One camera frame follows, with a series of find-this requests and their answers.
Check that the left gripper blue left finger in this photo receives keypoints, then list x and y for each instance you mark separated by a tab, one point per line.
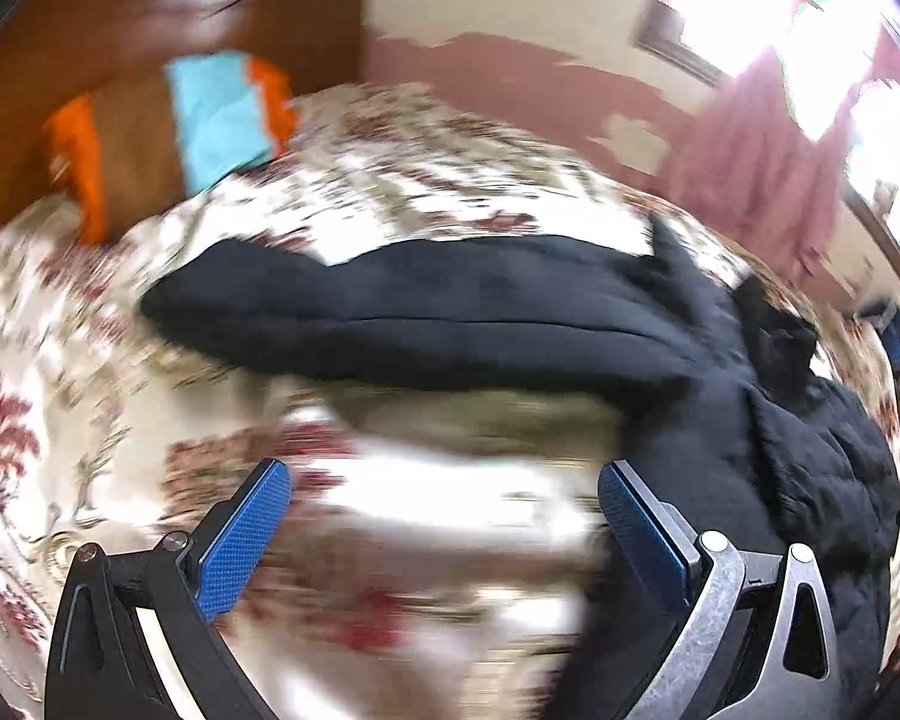
100	664

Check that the orange brown blue pillow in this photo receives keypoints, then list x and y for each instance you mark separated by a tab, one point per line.
135	148

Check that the floral bed cover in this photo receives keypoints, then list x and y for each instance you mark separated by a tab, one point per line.
444	554

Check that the pink window curtain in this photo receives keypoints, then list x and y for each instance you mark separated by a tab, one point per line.
766	160

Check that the brown wooden headboard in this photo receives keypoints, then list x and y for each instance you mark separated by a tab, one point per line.
53	50

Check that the blue chair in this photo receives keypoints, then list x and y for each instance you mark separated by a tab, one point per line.
884	316

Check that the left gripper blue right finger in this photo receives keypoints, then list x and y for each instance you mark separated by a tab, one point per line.
704	580

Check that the brown framed window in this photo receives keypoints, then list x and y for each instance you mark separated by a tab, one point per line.
863	259

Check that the black padded winter coat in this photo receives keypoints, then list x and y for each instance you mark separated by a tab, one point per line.
721	413

